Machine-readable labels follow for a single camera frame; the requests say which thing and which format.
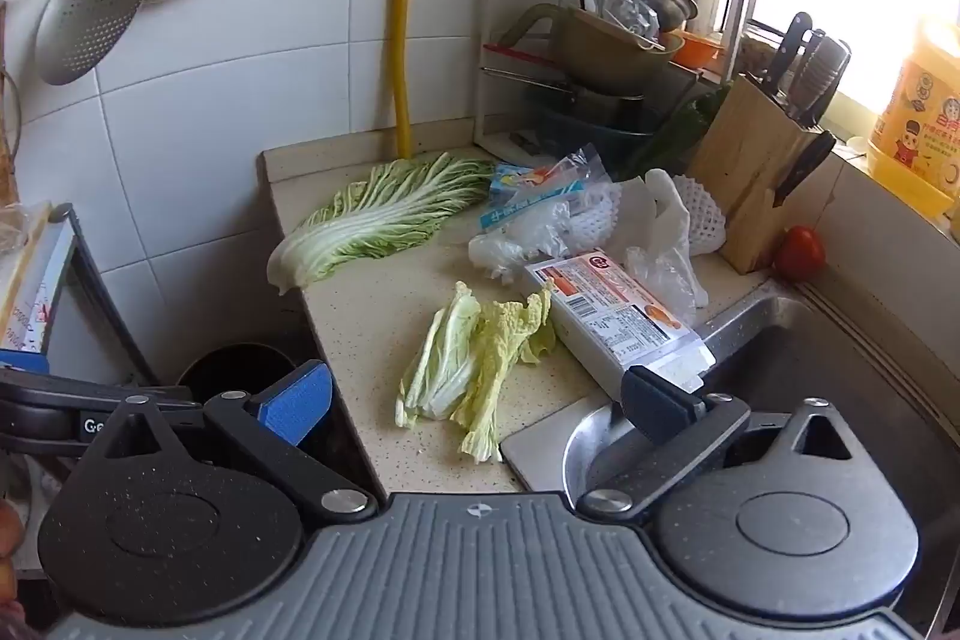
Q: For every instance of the wooden knife block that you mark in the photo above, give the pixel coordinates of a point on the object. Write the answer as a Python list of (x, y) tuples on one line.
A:
[(750, 175)]

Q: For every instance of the person's left hand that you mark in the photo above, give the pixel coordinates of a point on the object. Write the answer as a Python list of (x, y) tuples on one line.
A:
[(6, 527)]

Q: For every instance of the steel bowl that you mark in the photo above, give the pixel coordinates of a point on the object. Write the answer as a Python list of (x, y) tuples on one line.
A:
[(675, 3)]

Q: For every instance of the dark trash bin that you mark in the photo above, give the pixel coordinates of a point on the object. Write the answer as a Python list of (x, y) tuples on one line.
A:
[(232, 370)]

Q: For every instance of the orange and white carton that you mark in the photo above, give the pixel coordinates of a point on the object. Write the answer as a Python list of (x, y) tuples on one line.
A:
[(600, 310)]

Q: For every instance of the yellow pipe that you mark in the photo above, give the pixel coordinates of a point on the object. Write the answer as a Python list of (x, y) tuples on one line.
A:
[(403, 10)]

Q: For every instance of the orange bowl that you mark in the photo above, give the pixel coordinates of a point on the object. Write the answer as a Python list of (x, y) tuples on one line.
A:
[(697, 51)]

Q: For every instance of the white printed box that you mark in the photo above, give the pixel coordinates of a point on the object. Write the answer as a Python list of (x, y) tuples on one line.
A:
[(30, 295)]

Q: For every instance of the green colander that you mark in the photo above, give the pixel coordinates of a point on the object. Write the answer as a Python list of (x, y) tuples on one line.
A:
[(607, 55)]

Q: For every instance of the white foam fruit net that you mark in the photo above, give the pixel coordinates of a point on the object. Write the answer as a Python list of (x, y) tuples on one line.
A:
[(701, 220), (596, 216)]

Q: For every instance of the yellow oil bottle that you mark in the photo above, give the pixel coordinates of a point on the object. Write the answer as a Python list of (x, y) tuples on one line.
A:
[(919, 123)]

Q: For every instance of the blue and red drink carton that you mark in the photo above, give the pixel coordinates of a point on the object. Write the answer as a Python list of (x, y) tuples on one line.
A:
[(525, 180)]

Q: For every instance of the red tomato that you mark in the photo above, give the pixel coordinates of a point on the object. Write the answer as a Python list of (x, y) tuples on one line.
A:
[(799, 254)]

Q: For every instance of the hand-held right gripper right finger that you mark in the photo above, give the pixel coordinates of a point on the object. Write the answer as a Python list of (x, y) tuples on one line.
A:
[(660, 407)]

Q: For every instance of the blue basin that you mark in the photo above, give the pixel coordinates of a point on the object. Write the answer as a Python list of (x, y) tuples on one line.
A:
[(585, 134)]

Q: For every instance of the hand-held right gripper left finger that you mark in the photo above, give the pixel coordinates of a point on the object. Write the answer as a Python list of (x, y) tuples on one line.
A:
[(296, 401)]

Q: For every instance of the pale green cabbage leaf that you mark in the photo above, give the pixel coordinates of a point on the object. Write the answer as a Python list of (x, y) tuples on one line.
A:
[(442, 362)]

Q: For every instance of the large napa cabbage leaf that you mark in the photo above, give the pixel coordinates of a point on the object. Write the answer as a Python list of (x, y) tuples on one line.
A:
[(375, 212)]

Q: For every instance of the white plastic bag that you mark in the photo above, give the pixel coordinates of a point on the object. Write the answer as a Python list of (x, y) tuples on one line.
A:
[(667, 235)]

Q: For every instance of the green pepper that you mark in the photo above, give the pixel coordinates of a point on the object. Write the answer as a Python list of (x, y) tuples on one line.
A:
[(686, 126)]

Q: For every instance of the yellow cabbage leaf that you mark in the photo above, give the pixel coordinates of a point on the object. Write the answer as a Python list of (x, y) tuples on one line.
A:
[(495, 370)]

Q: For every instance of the steel sink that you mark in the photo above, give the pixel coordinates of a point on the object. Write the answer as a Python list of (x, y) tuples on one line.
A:
[(787, 347)]

